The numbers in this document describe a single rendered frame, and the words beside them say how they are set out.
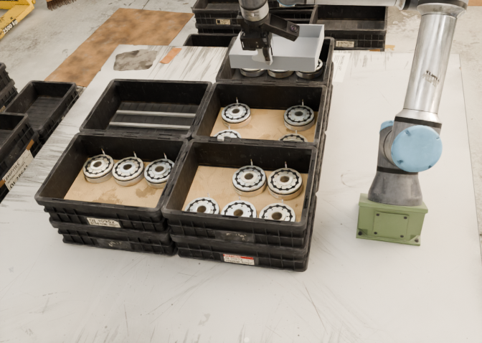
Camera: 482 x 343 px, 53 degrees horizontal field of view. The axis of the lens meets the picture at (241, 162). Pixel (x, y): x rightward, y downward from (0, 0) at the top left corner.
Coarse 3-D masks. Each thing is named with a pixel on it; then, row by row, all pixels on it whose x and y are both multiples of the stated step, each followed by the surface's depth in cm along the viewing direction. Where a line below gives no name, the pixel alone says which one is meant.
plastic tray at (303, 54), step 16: (304, 32) 162; (320, 32) 161; (240, 48) 163; (288, 48) 160; (304, 48) 159; (320, 48) 155; (240, 64) 154; (256, 64) 152; (272, 64) 151; (288, 64) 149; (304, 64) 148
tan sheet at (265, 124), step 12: (216, 120) 173; (252, 120) 171; (264, 120) 170; (276, 120) 169; (216, 132) 168; (240, 132) 167; (252, 132) 166; (264, 132) 165; (276, 132) 165; (288, 132) 164; (300, 132) 163; (312, 132) 162
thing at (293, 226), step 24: (192, 144) 151; (240, 144) 148; (264, 144) 146; (288, 144) 145; (312, 168) 137; (168, 192) 137; (168, 216) 133; (192, 216) 130; (216, 216) 129; (240, 216) 128
